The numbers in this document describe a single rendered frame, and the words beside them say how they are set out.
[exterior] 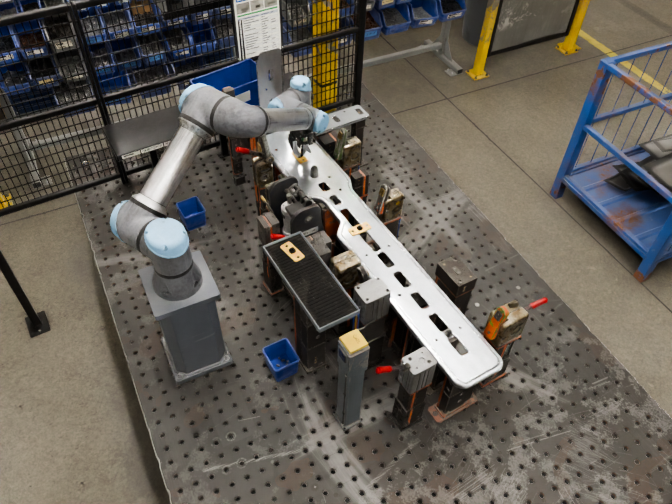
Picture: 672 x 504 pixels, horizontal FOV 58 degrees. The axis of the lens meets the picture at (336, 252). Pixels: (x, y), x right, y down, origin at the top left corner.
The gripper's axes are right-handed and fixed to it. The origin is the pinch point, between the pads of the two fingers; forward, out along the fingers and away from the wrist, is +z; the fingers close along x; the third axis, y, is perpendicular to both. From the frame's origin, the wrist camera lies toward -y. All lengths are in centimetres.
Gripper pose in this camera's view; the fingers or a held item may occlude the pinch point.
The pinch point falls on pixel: (299, 153)
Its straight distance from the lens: 252.0
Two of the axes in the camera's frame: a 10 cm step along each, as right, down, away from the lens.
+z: -0.3, 6.6, 7.5
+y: 5.1, 6.5, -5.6
